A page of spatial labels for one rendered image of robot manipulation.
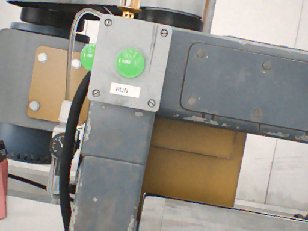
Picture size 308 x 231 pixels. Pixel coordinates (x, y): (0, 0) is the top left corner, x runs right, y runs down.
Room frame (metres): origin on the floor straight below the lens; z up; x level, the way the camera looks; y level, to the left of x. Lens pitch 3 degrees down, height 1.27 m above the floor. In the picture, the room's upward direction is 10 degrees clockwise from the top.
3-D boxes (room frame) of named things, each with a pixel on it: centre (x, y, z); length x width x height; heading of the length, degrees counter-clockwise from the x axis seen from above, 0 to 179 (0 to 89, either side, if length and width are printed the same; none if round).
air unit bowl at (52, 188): (0.89, 0.12, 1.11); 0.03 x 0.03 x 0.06
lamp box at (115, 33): (0.65, 0.04, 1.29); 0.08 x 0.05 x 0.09; 93
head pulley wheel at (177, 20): (0.83, 0.00, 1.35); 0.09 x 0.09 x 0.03
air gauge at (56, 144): (0.87, 0.12, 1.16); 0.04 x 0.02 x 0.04; 93
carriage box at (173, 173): (1.14, -0.02, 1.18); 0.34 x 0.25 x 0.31; 3
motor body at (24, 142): (1.15, 0.22, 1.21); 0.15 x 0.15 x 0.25
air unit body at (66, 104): (0.89, 0.12, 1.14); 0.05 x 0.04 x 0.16; 3
